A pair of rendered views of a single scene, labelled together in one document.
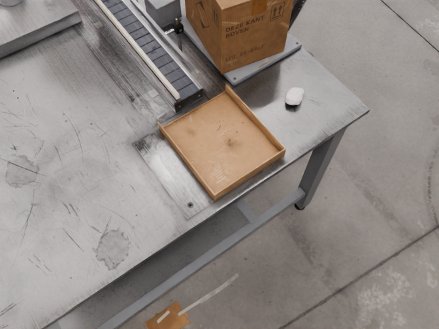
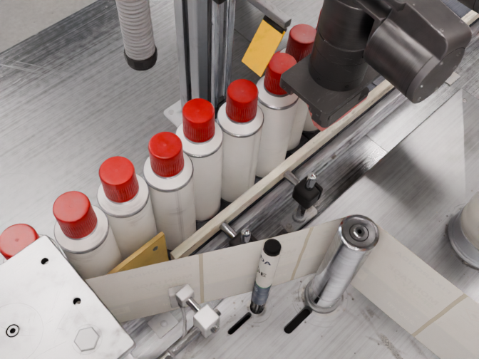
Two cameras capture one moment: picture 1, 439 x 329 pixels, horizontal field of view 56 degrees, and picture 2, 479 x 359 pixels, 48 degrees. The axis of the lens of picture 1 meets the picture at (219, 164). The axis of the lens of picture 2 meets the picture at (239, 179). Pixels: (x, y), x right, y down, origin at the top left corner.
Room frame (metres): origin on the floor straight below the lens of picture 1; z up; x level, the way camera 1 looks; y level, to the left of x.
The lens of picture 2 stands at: (1.63, 1.00, 1.51)
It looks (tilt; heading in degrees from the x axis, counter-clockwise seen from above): 59 degrees down; 258
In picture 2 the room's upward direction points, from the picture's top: 6 degrees clockwise
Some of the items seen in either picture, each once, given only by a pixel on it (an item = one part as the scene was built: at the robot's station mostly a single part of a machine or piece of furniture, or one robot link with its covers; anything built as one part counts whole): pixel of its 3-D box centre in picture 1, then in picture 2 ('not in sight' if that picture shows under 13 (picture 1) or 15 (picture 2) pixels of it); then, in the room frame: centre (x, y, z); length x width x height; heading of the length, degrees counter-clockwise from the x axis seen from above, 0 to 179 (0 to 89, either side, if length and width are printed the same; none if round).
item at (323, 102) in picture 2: not in sight; (340, 56); (1.47, 0.65, 1.12); 0.10 x 0.07 x 0.07; 35
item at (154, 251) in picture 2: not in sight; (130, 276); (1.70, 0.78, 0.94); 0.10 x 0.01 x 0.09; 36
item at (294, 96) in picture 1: (295, 95); not in sight; (0.82, -0.25, 0.85); 0.08 x 0.07 x 0.04; 117
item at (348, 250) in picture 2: not in sight; (338, 268); (1.47, 0.81, 0.97); 0.05 x 0.05 x 0.19
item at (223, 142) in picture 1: (221, 138); not in sight; (0.66, 0.00, 0.85); 0.30 x 0.26 x 0.04; 36
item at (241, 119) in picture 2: not in sight; (238, 145); (1.56, 0.65, 0.98); 0.05 x 0.05 x 0.20
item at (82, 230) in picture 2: not in sight; (93, 251); (1.73, 0.76, 0.98); 0.05 x 0.05 x 0.20
